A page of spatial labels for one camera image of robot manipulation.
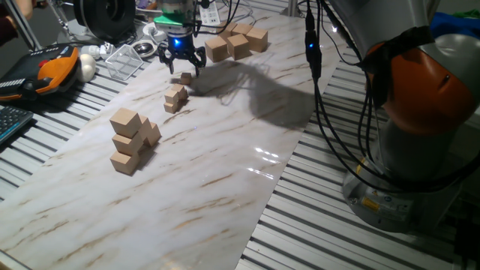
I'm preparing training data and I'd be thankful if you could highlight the clear plastic box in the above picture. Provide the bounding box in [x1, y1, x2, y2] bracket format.
[104, 43, 145, 82]

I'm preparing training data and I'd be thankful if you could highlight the black computer keyboard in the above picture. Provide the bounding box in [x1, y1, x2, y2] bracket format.
[0, 106, 35, 146]

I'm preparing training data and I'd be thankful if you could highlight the blue bag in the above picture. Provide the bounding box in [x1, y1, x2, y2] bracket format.
[430, 11, 480, 38]

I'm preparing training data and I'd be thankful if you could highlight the green cloth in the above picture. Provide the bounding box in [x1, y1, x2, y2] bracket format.
[451, 9, 480, 20]

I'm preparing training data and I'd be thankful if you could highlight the marble pattern mat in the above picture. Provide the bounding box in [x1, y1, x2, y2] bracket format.
[0, 14, 348, 270]

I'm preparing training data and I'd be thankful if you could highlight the orange black teach pendant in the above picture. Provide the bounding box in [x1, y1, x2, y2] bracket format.
[0, 43, 82, 102]

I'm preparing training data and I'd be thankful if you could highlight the white egg shaped object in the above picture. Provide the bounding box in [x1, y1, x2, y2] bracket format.
[76, 53, 98, 83]

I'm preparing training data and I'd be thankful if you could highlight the dark red sleeved forearm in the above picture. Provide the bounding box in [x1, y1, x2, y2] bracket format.
[0, 4, 19, 48]

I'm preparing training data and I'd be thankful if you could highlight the bare person hand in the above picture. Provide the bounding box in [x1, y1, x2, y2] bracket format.
[13, 0, 38, 20]

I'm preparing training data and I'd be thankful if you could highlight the white power strip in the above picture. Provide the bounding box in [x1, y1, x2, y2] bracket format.
[198, 0, 222, 27]

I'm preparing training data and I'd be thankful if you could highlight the medium wooden cube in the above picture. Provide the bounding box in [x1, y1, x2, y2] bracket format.
[111, 133, 144, 157]
[144, 121, 163, 148]
[137, 115, 153, 142]
[109, 150, 142, 176]
[109, 107, 143, 139]

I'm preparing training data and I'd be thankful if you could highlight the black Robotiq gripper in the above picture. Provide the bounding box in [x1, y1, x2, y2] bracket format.
[157, 32, 208, 79]

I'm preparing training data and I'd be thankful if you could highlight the black round spool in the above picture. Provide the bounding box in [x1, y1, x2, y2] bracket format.
[73, 0, 138, 44]

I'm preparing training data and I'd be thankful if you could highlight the white round power socket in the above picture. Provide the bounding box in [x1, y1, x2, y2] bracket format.
[142, 22, 169, 43]

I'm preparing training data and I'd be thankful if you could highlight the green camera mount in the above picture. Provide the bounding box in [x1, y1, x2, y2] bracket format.
[153, 13, 196, 28]

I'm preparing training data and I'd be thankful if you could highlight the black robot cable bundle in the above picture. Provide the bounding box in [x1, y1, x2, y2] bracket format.
[187, 0, 413, 192]

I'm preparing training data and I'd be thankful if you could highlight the white plug adapter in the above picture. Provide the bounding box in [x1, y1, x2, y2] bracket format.
[80, 41, 116, 60]

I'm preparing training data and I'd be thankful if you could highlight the round metal bowl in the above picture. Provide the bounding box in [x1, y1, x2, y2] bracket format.
[130, 39, 158, 58]

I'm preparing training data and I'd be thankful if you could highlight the aluminium frame profile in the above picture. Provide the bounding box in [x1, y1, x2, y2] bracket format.
[3, 0, 42, 52]

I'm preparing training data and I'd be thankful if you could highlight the large wooden cube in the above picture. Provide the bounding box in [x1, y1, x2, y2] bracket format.
[231, 22, 254, 38]
[245, 26, 269, 53]
[219, 20, 238, 41]
[226, 33, 251, 62]
[204, 35, 230, 64]

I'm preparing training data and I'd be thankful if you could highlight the aluminium upright post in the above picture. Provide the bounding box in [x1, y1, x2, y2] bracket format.
[280, 0, 305, 18]

